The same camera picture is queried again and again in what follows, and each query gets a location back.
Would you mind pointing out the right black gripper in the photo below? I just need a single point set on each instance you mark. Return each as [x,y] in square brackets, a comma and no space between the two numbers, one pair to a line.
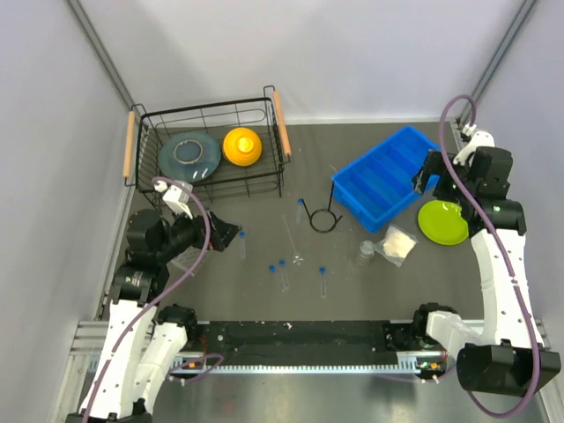
[434,164]

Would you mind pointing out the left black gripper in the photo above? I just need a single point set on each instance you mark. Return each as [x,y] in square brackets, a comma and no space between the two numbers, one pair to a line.
[221,233]

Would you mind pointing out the plastic bag of cotton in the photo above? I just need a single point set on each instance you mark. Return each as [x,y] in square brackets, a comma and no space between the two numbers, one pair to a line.
[396,245]

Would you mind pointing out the glass stirring rod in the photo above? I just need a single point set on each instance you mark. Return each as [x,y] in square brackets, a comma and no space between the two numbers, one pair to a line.
[297,257]

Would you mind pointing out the small clear glass flask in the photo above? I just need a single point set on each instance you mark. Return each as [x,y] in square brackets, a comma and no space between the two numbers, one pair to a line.
[366,252]

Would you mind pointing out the black wire ring stand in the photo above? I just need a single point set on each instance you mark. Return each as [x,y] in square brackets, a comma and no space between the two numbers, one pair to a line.
[323,220]

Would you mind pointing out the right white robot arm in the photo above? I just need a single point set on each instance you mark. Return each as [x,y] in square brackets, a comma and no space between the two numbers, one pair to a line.
[508,356]

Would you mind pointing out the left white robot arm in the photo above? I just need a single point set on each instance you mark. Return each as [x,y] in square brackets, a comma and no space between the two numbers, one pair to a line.
[143,339]

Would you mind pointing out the blue plastic divided bin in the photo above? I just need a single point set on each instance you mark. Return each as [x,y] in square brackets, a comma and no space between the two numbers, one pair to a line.
[377,186]

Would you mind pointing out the lime green plate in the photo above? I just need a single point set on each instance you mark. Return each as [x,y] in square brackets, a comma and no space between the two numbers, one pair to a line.
[442,223]

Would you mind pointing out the clear test tube rack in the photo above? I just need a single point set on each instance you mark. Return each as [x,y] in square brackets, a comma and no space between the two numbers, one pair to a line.
[188,260]

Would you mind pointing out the blue ceramic plate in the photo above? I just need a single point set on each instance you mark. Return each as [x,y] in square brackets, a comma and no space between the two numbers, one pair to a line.
[190,156]

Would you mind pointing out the orange ribbed bowl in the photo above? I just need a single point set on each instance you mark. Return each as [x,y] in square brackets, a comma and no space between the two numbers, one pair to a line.
[242,147]

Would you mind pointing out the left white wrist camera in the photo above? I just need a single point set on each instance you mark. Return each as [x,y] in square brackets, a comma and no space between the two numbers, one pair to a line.
[176,199]

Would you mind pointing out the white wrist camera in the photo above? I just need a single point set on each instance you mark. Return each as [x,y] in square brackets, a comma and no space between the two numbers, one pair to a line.
[176,199]
[474,138]

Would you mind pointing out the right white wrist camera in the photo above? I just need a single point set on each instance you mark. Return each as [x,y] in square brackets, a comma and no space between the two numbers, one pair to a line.
[474,138]

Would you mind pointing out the black wire basket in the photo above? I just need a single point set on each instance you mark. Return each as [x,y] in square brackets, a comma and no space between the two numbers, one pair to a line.
[147,131]

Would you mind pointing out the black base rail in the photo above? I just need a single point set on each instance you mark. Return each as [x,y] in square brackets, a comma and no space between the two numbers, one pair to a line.
[309,343]

